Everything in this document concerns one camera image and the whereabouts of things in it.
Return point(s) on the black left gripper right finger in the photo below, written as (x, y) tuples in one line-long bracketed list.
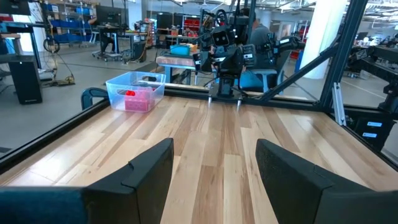
[(295, 193)]

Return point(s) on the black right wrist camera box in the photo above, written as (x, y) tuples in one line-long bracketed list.
[(220, 37)]

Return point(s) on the red toy brick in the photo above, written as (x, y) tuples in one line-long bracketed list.
[(140, 104), (130, 92)]

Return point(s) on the black computer tower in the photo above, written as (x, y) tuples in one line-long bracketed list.
[(25, 81)]

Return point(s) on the silver angle bracket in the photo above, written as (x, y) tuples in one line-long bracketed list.
[(339, 105)]

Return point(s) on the person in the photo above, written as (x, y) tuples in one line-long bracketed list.
[(260, 32)]

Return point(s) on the silver metal peg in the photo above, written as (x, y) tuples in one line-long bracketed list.
[(238, 104), (210, 100)]

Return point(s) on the teal plastic container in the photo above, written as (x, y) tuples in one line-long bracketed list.
[(180, 49)]

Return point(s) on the black clamp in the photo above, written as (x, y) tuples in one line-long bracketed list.
[(88, 93)]

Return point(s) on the black background machine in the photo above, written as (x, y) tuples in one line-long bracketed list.
[(382, 65)]

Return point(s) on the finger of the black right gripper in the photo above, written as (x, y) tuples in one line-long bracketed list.
[(196, 62)]

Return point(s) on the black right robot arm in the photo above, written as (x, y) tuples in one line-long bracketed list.
[(292, 46)]

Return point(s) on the blue stool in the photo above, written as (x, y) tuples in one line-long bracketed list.
[(255, 79)]

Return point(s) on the shelf with blue bins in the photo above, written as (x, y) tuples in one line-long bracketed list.
[(66, 21)]

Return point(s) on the clear plastic bin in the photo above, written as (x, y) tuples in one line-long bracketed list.
[(118, 84)]

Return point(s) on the white round column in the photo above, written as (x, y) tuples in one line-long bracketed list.
[(323, 31)]

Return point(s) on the black aluminium table frame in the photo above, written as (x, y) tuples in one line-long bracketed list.
[(46, 137)]

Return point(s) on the wooden top workbench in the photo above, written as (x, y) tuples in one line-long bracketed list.
[(174, 60)]

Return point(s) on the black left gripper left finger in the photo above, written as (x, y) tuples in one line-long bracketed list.
[(140, 193)]

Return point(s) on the black box with blue labels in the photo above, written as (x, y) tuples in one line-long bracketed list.
[(382, 141)]

